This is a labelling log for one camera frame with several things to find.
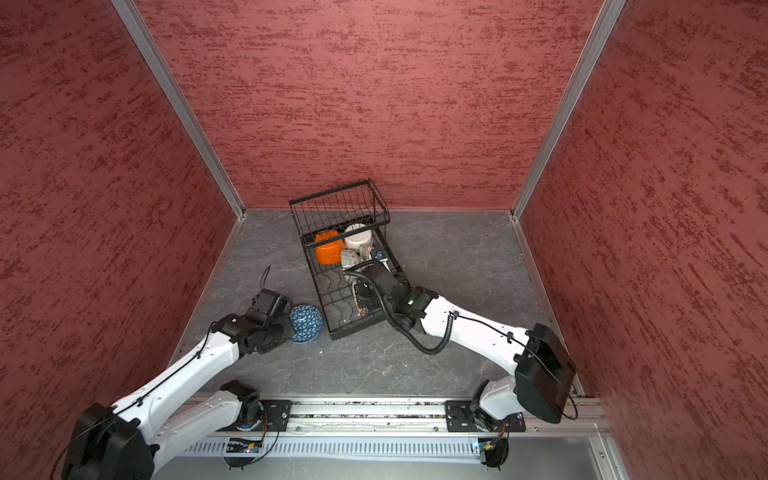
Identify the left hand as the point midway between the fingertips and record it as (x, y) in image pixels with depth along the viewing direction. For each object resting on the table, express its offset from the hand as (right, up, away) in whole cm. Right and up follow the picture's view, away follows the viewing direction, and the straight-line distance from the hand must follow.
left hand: (289, 337), depth 84 cm
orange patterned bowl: (+20, +6, +7) cm, 22 cm away
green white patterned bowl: (+16, +22, +9) cm, 29 cm away
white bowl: (+17, +28, +19) cm, 38 cm away
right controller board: (+55, -24, -13) cm, 61 cm away
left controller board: (-8, -24, -11) cm, 27 cm away
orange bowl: (+8, +23, +16) cm, 29 cm away
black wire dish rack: (+7, +35, +9) cm, 37 cm away
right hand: (+25, +14, -3) cm, 29 cm away
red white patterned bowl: (+20, +23, +19) cm, 36 cm away
